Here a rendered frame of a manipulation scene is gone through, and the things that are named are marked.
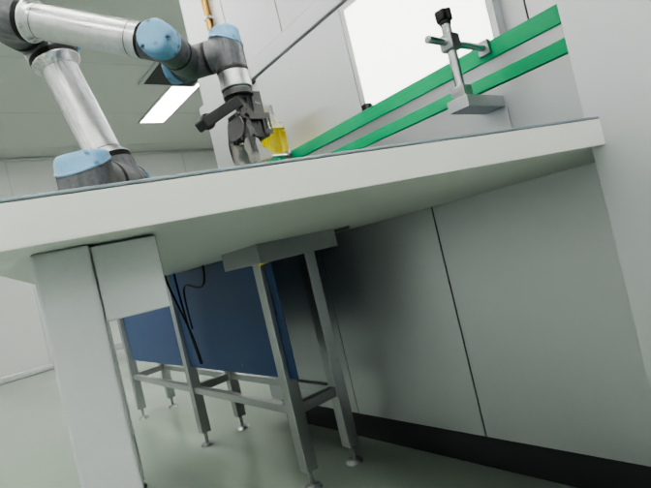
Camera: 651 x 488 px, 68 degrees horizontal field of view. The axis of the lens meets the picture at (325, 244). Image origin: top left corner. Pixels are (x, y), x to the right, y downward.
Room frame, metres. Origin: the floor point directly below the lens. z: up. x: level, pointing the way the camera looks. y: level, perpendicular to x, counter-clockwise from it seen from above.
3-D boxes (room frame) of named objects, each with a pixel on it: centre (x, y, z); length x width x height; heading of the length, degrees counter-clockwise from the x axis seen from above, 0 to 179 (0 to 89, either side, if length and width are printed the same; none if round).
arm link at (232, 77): (1.13, 0.12, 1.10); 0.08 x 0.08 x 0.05
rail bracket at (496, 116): (0.80, -0.30, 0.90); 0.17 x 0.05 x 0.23; 129
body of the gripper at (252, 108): (1.13, 0.11, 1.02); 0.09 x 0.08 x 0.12; 130
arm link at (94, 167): (1.06, 0.48, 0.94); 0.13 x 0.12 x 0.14; 172
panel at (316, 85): (1.36, -0.19, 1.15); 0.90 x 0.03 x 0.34; 39
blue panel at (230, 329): (2.03, 0.59, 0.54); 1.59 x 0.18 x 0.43; 39
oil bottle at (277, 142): (1.47, 0.08, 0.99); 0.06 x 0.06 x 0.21; 39
